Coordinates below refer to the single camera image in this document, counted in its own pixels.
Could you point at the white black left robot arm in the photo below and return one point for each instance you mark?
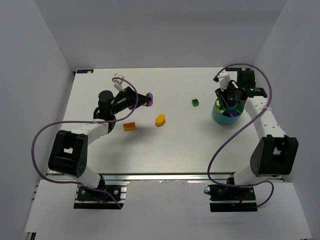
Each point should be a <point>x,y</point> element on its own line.
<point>70,148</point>

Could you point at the purple curved lego brick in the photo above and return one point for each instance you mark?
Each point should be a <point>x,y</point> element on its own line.
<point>232,114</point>

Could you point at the blue label sticker right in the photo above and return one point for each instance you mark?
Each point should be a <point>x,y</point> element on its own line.
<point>233,69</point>

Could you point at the green lego with heart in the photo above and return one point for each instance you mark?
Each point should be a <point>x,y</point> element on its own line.
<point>195,102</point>

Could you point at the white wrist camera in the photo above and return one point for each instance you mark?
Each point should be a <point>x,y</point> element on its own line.
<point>223,79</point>
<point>118,81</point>

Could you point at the lime rectangular lego brick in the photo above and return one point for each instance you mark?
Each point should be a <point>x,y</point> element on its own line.
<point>219,107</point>

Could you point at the aluminium table edge rail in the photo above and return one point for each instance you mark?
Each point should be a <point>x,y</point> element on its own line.
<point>220,177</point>

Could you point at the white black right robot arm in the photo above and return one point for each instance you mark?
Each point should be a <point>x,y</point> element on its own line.
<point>275,152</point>

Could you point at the blue label sticker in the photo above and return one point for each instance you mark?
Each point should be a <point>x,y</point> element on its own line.
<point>84,71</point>
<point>233,69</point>

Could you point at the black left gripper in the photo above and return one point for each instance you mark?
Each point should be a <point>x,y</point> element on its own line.
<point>133,97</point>

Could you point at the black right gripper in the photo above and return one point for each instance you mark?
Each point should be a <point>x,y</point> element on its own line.
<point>222,96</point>

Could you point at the yellow long lego brick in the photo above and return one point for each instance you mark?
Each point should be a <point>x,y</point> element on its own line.
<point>129,126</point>

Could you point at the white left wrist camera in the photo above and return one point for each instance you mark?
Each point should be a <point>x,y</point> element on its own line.
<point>118,81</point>

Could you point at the teal round divided container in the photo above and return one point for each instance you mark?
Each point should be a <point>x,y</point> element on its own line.
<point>222,117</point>

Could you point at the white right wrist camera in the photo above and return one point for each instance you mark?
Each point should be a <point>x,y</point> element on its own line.
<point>223,79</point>

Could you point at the blue label sticker left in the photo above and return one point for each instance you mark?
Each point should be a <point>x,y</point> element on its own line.
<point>84,71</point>

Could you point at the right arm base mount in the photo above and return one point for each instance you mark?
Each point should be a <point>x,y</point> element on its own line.
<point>224,199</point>

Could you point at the lilac arched lego brick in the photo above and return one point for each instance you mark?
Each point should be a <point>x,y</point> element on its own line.
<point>150,102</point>

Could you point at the yellow oval lego brick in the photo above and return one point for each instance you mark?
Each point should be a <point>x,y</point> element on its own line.
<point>160,120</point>

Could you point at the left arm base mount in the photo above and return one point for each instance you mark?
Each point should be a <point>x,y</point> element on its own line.
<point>86,199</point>

